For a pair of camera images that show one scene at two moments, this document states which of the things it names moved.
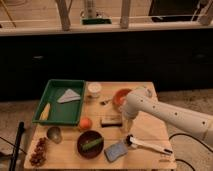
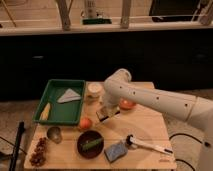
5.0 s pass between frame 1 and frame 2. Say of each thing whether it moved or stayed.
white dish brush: stayed
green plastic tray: stayed
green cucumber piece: stayed
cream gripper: moved
